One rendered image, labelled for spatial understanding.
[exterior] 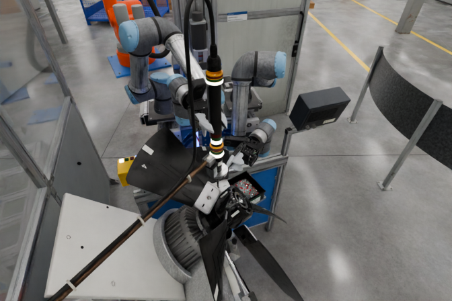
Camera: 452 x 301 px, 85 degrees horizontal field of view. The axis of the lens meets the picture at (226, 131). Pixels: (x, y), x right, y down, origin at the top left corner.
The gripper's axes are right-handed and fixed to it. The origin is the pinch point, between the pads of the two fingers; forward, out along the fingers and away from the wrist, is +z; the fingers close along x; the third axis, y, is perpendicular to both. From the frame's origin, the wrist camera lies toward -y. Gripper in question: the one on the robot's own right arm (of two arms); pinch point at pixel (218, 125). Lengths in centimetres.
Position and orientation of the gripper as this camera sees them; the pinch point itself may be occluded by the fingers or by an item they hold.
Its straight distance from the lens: 70.0
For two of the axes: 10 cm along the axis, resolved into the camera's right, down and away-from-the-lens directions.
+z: 4.9, 5.4, -6.8
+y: 0.0, 7.8, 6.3
